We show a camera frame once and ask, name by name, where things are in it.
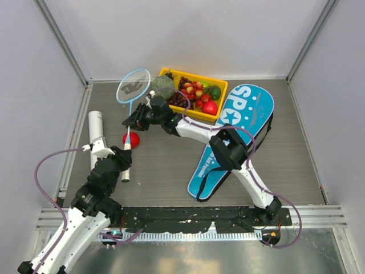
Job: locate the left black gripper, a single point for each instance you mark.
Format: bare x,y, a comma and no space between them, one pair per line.
118,154

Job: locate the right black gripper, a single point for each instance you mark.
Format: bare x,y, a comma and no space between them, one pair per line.
136,120

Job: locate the blue racket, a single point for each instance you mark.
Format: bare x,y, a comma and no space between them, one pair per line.
133,86

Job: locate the white shuttlecock tube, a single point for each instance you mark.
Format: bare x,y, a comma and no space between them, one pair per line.
95,125

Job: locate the blue racket cover bag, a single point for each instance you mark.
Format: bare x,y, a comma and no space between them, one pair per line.
247,106

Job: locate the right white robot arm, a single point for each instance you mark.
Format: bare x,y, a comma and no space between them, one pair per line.
229,149

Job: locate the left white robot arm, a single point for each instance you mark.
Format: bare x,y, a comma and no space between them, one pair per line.
91,211

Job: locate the red tomato ball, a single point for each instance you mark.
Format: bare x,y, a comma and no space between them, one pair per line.
134,141

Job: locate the green melon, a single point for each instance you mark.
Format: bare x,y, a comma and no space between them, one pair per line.
162,82

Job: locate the dark purple grape bunch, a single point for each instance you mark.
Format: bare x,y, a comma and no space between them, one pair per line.
177,99

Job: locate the yellow plastic fruit bin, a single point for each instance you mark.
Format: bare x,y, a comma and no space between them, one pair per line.
197,112

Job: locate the red cherry bunch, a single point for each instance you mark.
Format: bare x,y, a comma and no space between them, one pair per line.
195,91

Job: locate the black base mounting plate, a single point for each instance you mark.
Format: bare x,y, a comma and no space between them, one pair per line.
197,219

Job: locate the red apple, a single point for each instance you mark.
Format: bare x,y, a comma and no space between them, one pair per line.
210,108

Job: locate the green lime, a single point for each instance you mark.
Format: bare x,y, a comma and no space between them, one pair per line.
215,92

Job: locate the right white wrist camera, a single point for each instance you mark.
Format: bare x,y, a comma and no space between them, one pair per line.
149,97

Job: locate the white slotted cable duct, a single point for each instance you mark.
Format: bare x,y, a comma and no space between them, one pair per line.
207,236

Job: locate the aluminium frame post left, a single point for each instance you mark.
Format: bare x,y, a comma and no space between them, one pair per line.
58,26

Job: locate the aluminium frame post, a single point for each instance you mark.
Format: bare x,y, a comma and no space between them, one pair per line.
58,26
311,38

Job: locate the aluminium frame post right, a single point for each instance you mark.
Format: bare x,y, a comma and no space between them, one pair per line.
311,38

